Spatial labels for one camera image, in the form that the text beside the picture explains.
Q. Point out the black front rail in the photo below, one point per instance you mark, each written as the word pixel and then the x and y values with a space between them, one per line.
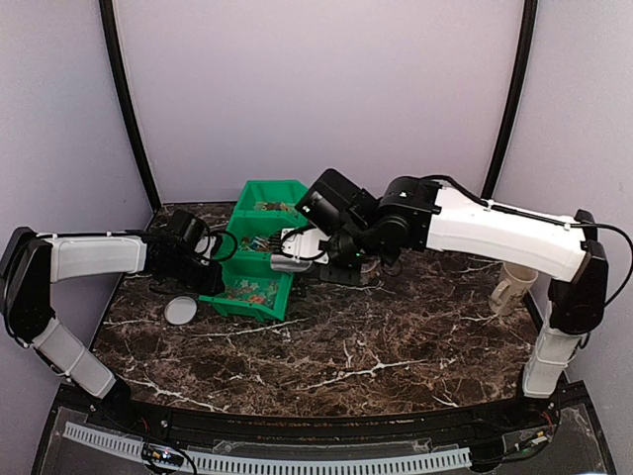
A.
pixel 485 422

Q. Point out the white slotted cable duct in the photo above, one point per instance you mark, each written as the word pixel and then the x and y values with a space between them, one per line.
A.
pixel 232 457

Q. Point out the yellow-green gummy candies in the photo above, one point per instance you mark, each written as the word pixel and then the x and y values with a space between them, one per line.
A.
pixel 277 207

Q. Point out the green three-compartment candy bin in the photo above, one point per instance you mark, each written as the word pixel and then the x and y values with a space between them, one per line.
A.
pixel 245 222

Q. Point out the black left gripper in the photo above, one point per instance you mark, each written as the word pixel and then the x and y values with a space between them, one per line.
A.
pixel 213 285

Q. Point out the white round lid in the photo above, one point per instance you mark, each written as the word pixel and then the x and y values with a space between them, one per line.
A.
pixel 180 311

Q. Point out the silver metal scoop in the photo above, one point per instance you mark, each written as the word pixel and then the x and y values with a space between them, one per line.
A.
pixel 281 263

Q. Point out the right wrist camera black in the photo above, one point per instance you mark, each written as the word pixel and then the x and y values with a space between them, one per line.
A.
pixel 330 203

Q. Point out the red-orange gummy candies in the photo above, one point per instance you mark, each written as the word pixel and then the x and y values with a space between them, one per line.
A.
pixel 253 291

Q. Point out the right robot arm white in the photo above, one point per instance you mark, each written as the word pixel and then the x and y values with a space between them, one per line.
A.
pixel 435 212

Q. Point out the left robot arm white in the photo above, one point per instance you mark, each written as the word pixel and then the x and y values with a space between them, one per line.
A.
pixel 49 280

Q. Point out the beige ceramic mug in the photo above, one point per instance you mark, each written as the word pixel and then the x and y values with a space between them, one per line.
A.
pixel 513 284

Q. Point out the lollipop candies pile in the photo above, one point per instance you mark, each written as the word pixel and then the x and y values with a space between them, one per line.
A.
pixel 256 244

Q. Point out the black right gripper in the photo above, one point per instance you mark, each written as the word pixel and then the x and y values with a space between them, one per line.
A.
pixel 348 276

